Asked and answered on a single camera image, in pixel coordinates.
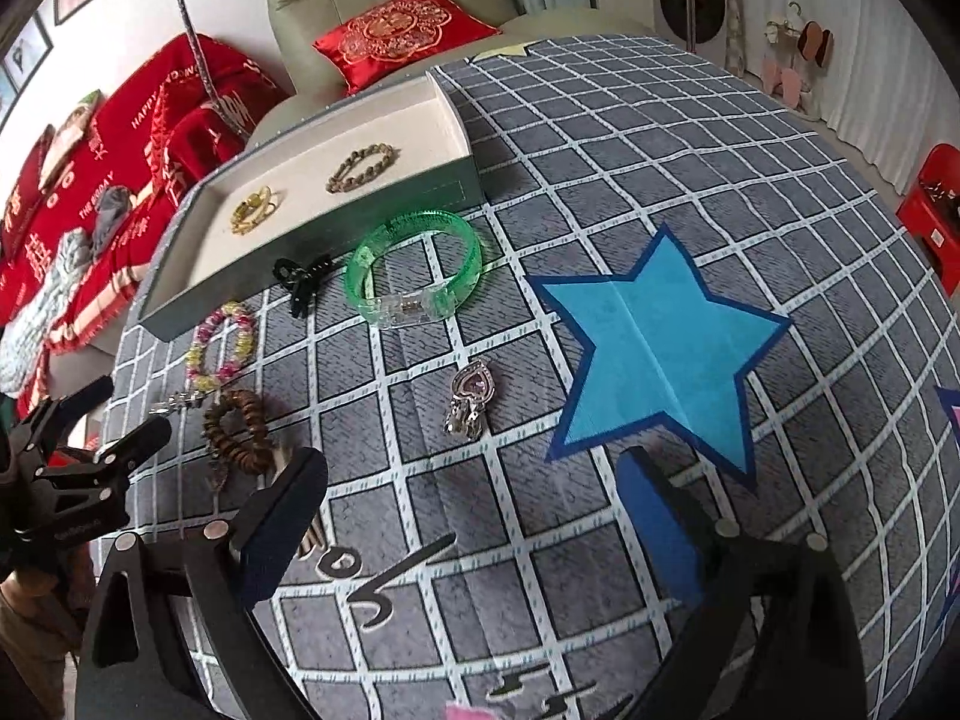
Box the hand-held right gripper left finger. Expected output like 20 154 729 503
77 447 331 720

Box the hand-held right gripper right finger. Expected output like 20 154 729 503
615 447 869 720

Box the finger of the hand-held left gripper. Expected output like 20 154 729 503
71 416 173 492
16 376 115 442

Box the silver star hair clip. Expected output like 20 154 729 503
148 388 211 415

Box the brown spiral hair tie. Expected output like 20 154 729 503
202 388 280 477

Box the pink yellow beaded bracelet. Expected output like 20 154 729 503
185 301 258 392

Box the cream alligator hair clip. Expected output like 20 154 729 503
441 394 488 440

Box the black hair claw clip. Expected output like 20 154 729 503
271 255 335 318

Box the heart shaped rhinestone brooch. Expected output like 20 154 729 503
452 361 502 402

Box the green translucent bangle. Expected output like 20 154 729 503
343 208 483 329

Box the grey box with white lining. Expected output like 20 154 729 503
137 73 481 342

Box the person's left forearm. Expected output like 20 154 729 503
0 570 83 720

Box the pale knitted garment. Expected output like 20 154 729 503
0 229 91 391

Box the grey folded garment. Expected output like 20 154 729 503
88 186 136 252

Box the white green printed pillow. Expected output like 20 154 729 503
37 90 102 188

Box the red printed blanket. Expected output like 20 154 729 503
0 34 293 413

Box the grey grid mat with stars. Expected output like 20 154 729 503
82 34 960 720

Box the silver gooseneck stand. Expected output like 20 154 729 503
172 0 248 140

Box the red plastic stool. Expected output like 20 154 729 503
896 144 960 271

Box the green leather sofa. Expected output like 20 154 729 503
247 0 653 143

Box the red embroidered cushion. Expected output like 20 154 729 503
311 0 502 97

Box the hanger with pink ornaments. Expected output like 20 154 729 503
761 0 837 117

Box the yellow flower hair tie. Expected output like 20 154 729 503
229 186 284 235

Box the brown braided bracelet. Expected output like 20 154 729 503
325 144 401 194

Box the large picture frame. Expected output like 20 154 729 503
0 13 55 91

